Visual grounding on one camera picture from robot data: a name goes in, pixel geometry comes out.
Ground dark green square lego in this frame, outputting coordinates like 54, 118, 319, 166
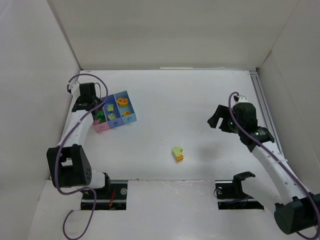
95, 110, 105, 119

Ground pale green curved lego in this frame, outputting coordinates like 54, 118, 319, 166
107, 104, 114, 112

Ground lime green lego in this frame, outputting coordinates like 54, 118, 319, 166
107, 113, 117, 121

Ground orange flower oval lego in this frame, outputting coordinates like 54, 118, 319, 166
117, 97, 129, 108

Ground yellow orange long lego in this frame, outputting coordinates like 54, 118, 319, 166
122, 111, 132, 117

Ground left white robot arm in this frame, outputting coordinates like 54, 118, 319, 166
46, 82, 111, 191

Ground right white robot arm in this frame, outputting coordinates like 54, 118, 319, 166
207, 101, 320, 235

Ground pink drawer bin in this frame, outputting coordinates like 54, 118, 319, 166
92, 115, 110, 133

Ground dark blue drawer bin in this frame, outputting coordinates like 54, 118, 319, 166
101, 94, 124, 129

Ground white strip back edge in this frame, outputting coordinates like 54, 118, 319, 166
158, 67, 225, 71

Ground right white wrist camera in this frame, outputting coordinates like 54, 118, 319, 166
233, 94, 249, 104

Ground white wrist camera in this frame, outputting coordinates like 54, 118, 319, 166
67, 80, 80, 96
233, 94, 249, 104

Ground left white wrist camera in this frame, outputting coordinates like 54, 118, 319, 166
67, 80, 80, 96

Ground aluminium rail right edge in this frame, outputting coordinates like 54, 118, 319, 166
249, 69, 283, 154

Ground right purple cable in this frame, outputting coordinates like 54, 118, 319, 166
228, 91, 320, 240

